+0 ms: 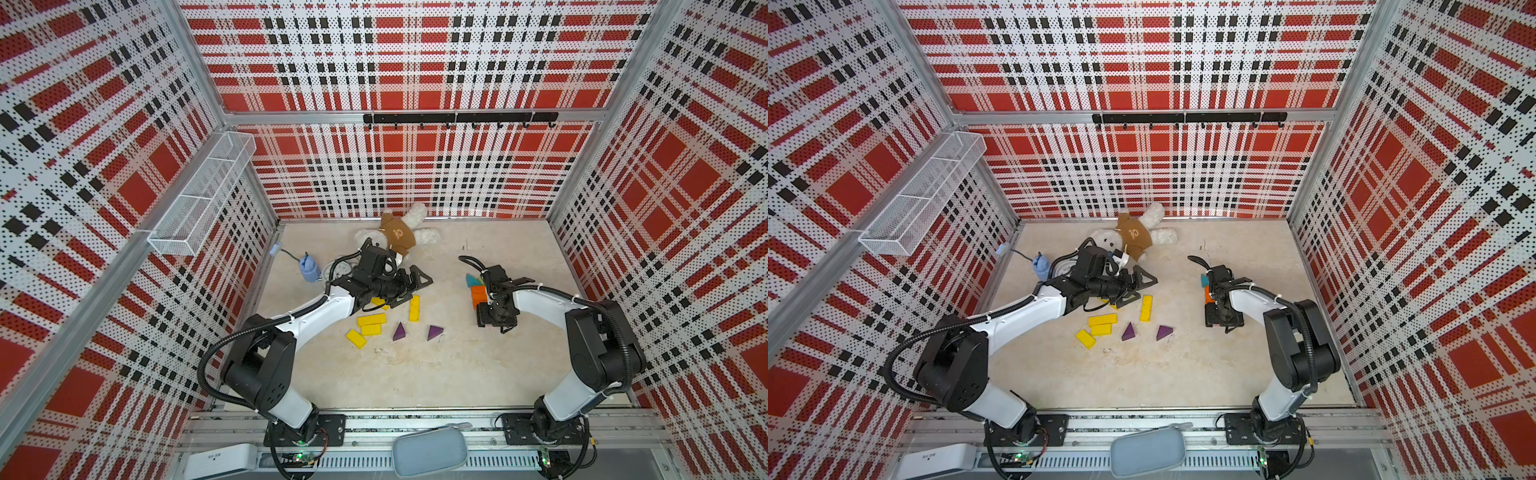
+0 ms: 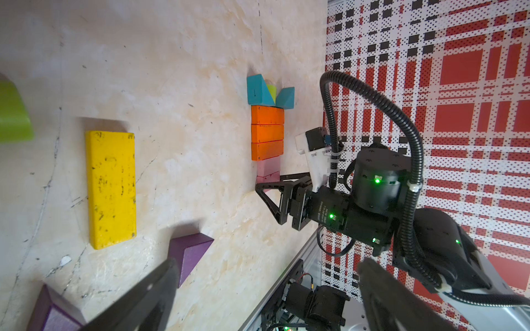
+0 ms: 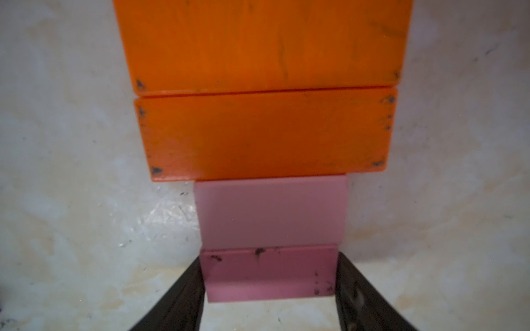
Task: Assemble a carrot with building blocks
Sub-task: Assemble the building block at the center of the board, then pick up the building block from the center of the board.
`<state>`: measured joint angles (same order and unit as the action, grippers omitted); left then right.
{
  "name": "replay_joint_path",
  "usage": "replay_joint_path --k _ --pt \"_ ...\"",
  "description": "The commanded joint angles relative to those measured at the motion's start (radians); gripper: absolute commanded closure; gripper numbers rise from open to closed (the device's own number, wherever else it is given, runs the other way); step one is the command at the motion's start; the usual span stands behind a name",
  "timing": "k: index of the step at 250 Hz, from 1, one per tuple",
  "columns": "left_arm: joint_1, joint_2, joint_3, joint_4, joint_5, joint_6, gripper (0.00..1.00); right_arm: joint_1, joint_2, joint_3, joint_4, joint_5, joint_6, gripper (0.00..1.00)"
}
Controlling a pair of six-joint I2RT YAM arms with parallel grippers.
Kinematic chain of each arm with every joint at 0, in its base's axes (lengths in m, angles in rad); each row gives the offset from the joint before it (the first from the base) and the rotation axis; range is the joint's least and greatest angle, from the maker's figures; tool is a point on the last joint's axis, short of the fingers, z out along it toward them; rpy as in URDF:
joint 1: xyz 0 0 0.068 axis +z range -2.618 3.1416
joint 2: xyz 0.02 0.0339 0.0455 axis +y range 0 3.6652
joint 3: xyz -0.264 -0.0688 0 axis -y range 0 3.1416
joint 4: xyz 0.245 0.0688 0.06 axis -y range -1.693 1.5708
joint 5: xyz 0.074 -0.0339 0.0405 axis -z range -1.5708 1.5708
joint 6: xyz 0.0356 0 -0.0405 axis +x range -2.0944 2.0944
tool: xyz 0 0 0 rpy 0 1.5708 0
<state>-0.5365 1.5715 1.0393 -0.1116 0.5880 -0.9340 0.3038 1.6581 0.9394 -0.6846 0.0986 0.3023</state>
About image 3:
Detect pink block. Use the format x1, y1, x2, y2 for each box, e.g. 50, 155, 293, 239
200, 245, 338, 303
194, 175, 349, 250

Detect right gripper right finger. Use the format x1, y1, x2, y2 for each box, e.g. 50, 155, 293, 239
335, 252, 417, 331

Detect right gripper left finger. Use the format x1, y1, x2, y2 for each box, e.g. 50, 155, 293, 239
131, 258, 206, 331

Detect orange block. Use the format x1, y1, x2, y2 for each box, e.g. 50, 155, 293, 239
135, 88, 398, 181
114, 1, 413, 97

